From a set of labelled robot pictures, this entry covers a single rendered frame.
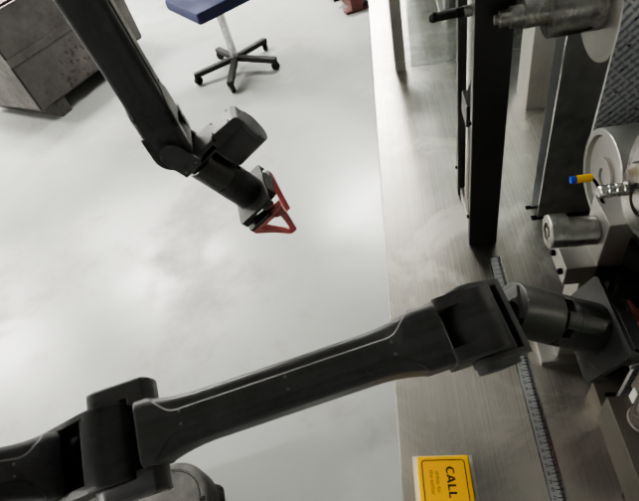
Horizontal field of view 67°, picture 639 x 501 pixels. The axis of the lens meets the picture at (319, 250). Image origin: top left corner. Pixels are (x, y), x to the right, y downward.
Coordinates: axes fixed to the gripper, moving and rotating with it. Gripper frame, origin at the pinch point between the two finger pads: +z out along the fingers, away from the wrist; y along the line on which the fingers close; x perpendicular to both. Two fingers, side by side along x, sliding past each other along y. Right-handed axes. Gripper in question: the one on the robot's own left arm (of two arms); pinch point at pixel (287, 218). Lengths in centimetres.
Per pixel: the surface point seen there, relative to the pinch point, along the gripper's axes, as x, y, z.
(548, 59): -55, 25, 34
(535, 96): -49, 26, 41
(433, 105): -31, 40, 35
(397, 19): -38, 61, 21
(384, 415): 45, 6, 95
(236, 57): 52, 291, 78
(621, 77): -49, -21, 1
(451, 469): -3.4, -44.6, 16.0
